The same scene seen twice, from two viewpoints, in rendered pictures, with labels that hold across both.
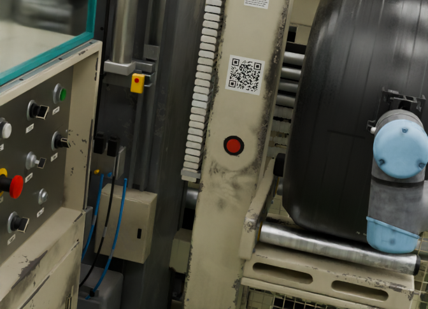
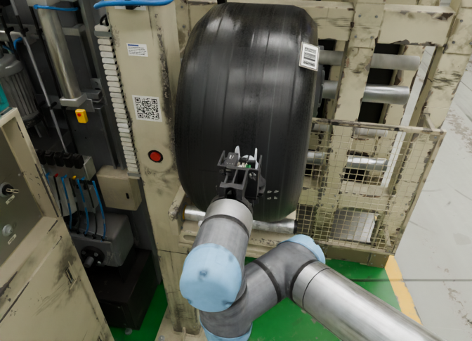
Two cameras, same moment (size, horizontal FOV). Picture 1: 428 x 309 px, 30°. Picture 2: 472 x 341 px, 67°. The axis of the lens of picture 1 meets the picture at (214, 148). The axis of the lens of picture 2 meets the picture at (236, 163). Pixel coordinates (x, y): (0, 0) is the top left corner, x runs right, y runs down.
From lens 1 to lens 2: 0.85 m
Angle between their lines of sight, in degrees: 18
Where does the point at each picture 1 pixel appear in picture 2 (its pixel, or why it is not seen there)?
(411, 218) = (236, 327)
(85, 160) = (43, 189)
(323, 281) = not seen: hidden behind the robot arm
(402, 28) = (249, 73)
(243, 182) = (169, 178)
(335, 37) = (192, 88)
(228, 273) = not seen: hidden behind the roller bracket
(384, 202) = (206, 318)
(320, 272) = not seen: hidden behind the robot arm
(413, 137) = (213, 282)
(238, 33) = (132, 78)
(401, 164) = (207, 303)
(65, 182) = (38, 202)
